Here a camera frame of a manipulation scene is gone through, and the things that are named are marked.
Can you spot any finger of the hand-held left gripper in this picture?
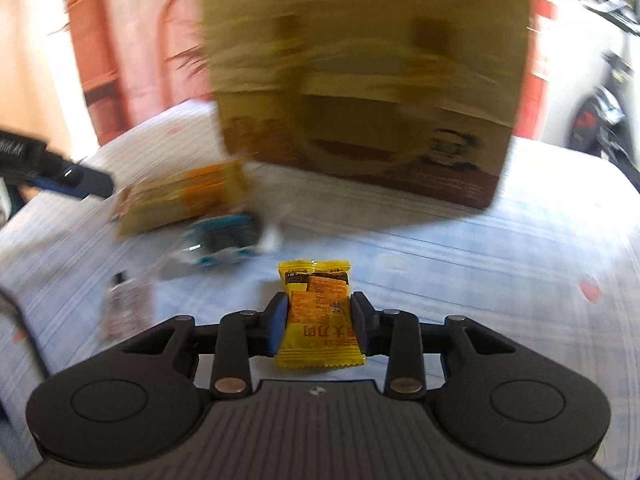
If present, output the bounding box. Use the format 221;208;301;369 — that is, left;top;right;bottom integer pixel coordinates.
35;154;115;201

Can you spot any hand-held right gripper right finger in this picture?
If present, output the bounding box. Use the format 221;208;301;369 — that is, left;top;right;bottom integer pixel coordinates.
350;291;516;395

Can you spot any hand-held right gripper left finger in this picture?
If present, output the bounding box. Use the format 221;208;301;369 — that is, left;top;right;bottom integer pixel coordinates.
122;291;291;395

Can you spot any large cardboard box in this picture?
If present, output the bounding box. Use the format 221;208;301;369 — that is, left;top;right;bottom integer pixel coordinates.
200;0;533;211

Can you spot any blue white snack packet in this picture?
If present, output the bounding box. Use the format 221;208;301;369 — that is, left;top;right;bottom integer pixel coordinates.
170;212;278;268

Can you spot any yellow orange snack packet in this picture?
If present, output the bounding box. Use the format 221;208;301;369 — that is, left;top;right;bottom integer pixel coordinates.
117;157;253;236

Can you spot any exercise bike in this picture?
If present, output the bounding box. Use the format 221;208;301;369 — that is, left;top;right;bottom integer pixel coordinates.
570;50;640;181

